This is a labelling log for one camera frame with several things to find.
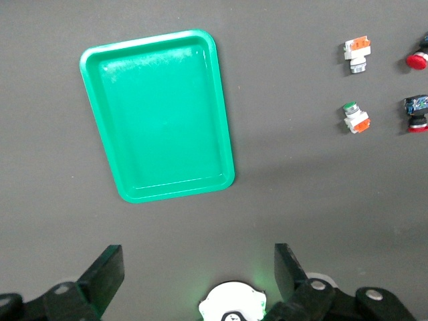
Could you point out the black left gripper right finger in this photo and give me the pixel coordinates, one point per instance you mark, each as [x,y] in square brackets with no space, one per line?
[294,284]

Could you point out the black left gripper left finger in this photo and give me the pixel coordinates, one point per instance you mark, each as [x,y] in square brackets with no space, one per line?
[100,277]

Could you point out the green cap white push button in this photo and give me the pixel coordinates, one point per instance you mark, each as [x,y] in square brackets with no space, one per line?
[355,118]

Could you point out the green plastic tray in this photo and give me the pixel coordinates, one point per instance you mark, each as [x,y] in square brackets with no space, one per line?
[160,117]

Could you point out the red mushroom button black body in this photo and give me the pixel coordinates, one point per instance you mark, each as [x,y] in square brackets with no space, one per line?
[417,61]
[415,112]

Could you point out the white orange push button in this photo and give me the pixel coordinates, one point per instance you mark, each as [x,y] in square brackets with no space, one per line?
[357,53]

